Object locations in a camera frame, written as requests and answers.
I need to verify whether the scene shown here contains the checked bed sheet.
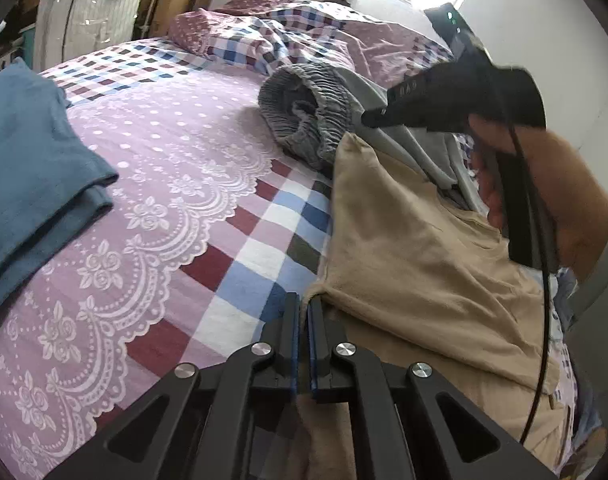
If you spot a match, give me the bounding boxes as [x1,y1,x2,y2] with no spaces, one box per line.
[0,35,608,480]

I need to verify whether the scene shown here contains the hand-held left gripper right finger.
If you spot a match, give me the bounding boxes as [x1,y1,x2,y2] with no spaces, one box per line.
[306,297,559,480]

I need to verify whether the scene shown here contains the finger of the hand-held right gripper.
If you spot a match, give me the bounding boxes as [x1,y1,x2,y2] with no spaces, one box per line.
[361,67,435,128]

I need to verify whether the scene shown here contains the light blue-grey pants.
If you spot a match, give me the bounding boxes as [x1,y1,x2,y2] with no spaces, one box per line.
[259,62,489,211]

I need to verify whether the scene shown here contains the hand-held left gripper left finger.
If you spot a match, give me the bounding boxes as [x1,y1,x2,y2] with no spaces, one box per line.
[49,292,302,480]

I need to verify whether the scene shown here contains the tan shirt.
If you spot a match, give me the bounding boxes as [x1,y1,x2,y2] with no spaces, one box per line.
[296,132,574,480]

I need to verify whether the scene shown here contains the folded teal blue garment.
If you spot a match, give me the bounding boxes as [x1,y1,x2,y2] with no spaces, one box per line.
[0,57,121,326]

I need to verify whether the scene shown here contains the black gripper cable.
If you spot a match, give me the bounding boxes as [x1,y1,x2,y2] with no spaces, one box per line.
[506,120,554,446]

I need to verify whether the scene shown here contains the person's right forearm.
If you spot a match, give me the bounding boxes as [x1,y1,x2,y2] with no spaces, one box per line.
[566,205,608,341]

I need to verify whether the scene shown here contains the person's right hand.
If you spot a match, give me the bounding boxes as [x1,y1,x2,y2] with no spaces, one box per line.
[466,112,608,286]

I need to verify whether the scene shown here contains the white ribbed suitcase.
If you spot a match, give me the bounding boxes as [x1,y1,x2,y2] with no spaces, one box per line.
[34,0,150,73]

